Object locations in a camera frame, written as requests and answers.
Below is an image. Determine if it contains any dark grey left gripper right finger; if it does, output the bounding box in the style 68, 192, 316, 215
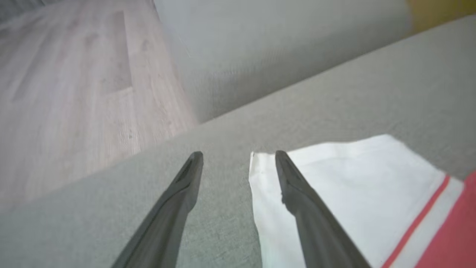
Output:
275, 150, 372, 268

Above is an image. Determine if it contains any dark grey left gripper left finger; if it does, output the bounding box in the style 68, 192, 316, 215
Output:
112, 151, 204, 268

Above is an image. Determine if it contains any red white-sleeved t-shirt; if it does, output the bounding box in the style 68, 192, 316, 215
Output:
248, 134, 476, 268

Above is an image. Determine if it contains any grey sofa seat cushion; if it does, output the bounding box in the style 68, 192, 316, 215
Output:
152, 0, 413, 124
0, 15, 476, 268

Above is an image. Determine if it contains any yellow sofa backrest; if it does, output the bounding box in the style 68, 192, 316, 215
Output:
405, 0, 476, 36

